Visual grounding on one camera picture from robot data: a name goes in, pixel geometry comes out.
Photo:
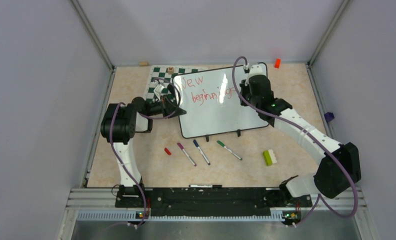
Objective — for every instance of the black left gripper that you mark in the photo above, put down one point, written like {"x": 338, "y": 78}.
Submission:
{"x": 167, "y": 108}

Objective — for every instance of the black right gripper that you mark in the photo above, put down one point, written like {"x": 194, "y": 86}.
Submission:
{"x": 244, "y": 87}

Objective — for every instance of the white whiteboard black frame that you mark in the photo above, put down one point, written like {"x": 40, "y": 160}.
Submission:
{"x": 212, "y": 104}

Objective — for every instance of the red marker cap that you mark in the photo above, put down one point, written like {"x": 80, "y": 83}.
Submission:
{"x": 167, "y": 151}

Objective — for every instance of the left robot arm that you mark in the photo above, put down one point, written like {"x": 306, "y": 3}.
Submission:
{"x": 120, "y": 124}

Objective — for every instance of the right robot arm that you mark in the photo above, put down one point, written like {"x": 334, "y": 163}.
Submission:
{"x": 338, "y": 164}

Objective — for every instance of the black sparkly microphone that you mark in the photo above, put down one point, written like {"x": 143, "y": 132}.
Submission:
{"x": 173, "y": 91}

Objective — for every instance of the orange block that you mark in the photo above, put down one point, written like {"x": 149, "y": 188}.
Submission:
{"x": 277, "y": 63}

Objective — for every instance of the green white chess mat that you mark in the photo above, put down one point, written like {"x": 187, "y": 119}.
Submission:
{"x": 161, "y": 71}

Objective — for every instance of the pink capped marker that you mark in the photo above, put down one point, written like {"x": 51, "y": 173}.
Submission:
{"x": 186, "y": 154}

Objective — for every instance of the wooden chess piece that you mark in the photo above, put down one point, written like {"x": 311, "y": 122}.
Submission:
{"x": 170, "y": 70}

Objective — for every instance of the blue capped marker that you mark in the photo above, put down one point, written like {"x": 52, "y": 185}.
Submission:
{"x": 201, "y": 152}

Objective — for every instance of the wooden cork piece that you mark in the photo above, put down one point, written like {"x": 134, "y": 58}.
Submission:
{"x": 143, "y": 64}

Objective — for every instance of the green capped marker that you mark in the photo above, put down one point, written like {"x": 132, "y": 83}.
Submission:
{"x": 229, "y": 150}

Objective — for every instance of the green lego brick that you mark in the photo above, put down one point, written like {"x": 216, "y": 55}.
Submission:
{"x": 269, "y": 157}

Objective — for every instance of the purple block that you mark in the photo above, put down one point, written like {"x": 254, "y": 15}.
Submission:
{"x": 329, "y": 116}

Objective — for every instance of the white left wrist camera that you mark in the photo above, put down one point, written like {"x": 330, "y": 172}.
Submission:
{"x": 158, "y": 91}

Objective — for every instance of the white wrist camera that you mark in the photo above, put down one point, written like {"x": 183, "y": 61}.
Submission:
{"x": 158, "y": 91}
{"x": 253, "y": 70}

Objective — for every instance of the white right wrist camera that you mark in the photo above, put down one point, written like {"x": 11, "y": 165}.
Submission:
{"x": 253, "y": 70}

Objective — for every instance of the marker on base rail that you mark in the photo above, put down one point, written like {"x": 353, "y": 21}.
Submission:
{"x": 202, "y": 186}

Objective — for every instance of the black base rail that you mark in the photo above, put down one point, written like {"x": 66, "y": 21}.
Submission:
{"x": 208, "y": 201}

